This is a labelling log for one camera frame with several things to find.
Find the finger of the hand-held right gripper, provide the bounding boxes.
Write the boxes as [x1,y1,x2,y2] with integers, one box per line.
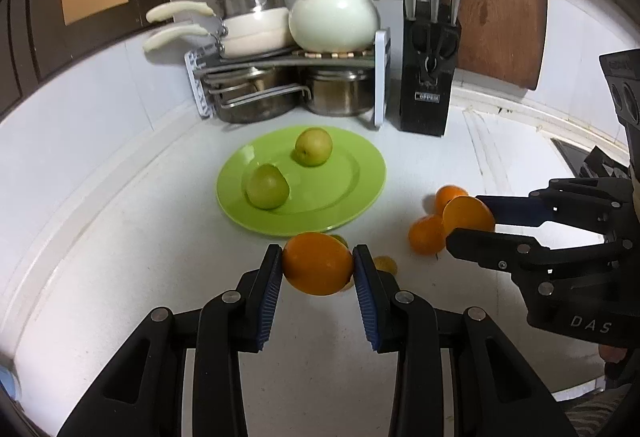
[476,178,635,239]
[445,226,622,304]

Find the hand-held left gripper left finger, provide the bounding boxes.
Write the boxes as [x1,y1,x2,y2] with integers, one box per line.
[57,244,285,437]

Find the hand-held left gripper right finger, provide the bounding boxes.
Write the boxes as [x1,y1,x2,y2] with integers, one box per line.
[351,244,586,437]

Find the orange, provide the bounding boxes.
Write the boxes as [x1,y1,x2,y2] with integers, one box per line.
[442,196,496,238]
[408,215,447,257]
[434,185,470,215]
[281,232,355,296]

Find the green apple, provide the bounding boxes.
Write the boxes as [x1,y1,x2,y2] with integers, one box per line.
[245,164,291,210]

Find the green plate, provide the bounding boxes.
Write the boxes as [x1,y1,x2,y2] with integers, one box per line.
[216,126,388,238]

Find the pale green pear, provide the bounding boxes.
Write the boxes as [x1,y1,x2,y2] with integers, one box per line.
[293,127,333,166]

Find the person's right hand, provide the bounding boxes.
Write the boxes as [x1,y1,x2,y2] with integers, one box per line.
[597,343,630,378]

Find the gas stove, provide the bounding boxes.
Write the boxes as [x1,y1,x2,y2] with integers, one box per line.
[550,137,631,178]

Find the striped grey clothing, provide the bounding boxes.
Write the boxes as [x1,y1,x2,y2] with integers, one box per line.
[562,387,640,437]

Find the black knife block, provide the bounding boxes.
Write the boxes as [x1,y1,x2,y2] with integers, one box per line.
[398,0,462,138]

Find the black kitchen scissors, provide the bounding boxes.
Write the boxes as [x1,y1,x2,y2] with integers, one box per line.
[415,24,458,72]

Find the grey and white pot rack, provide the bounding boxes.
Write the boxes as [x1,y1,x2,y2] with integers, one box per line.
[184,29,392,130]

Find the steel pan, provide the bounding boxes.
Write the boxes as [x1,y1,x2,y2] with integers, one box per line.
[202,67,313,124]

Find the brown wooden cutting board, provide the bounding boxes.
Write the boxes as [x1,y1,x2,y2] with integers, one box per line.
[431,0,548,91]

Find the steel stockpot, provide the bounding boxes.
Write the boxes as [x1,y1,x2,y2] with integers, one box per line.
[302,67,376,116]

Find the wooden bead trivet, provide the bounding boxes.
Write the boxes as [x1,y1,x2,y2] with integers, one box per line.
[292,48,376,62]

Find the white ceramic pot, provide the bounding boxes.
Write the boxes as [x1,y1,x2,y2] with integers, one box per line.
[288,0,383,52]

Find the white saucepan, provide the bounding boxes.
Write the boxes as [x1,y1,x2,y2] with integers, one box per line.
[142,7,292,59]

